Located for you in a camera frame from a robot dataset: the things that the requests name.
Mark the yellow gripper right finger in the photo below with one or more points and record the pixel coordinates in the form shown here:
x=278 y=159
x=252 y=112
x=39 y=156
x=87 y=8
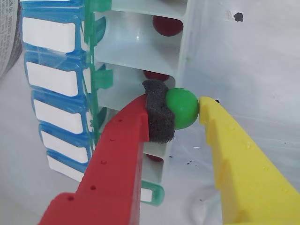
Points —
x=246 y=178

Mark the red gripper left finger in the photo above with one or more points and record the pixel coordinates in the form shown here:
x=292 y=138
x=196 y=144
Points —
x=112 y=168

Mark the green candy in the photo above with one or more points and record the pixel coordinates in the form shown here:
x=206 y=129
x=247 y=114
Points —
x=182 y=107

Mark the plain red candy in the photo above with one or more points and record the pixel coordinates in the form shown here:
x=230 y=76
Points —
x=167 y=25
x=155 y=75

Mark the weekly pill organizer box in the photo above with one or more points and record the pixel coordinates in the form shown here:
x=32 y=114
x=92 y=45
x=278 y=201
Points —
x=51 y=35

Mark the white table cover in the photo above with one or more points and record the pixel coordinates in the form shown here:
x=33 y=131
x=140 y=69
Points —
x=246 y=58

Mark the rolled newspaper with rubber band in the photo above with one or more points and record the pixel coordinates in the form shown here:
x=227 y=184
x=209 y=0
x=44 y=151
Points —
x=7 y=35

